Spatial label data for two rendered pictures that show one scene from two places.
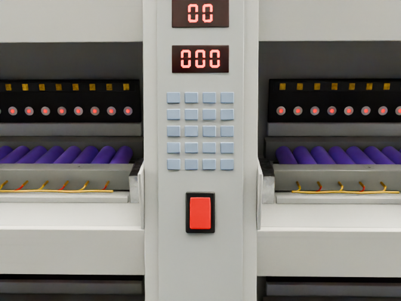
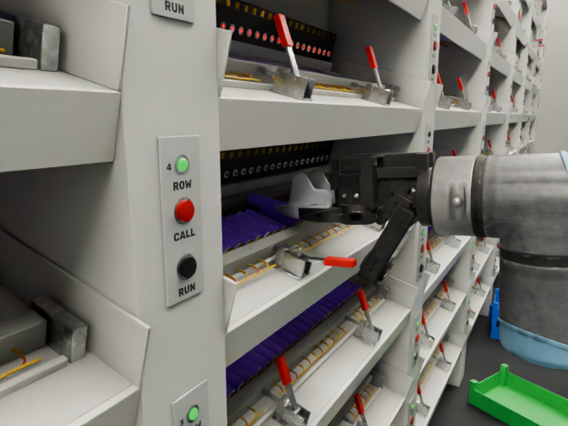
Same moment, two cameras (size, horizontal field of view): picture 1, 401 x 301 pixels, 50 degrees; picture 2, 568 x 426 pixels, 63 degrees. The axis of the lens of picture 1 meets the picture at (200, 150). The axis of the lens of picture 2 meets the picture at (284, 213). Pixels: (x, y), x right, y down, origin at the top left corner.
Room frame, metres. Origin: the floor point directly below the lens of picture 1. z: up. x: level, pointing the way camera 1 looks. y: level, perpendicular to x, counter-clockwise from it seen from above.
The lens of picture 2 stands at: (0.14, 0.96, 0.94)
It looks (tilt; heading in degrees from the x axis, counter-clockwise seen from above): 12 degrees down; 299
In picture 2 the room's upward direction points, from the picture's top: straight up
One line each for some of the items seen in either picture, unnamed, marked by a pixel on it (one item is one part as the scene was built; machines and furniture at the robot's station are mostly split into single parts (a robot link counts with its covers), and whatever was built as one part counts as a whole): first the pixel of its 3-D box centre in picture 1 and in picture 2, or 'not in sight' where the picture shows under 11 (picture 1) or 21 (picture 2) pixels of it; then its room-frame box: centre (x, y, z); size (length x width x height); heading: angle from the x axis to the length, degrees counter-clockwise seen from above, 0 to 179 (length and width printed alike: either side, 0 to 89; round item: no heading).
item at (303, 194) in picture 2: not in sight; (301, 195); (0.42, 0.42, 0.84); 0.09 x 0.03 x 0.06; 3
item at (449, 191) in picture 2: not in sight; (454, 196); (0.23, 0.41, 0.85); 0.10 x 0.05 x 0.09; 89
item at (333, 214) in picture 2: not in sight; (332, 211); (0.37, 0.42, 0.82); 0.09 x 0.05 x 0.02; 3
